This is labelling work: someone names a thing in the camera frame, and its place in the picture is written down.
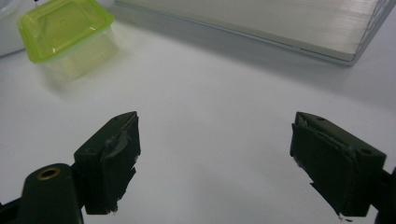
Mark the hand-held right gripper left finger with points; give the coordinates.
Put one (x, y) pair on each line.
(102, 168)

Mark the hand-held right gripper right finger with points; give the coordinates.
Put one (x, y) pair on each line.
(333, 168)

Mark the green lidded plastic container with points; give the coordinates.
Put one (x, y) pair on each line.
(65, 31)

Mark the white table sheet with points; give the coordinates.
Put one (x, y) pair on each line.
(211, 109)

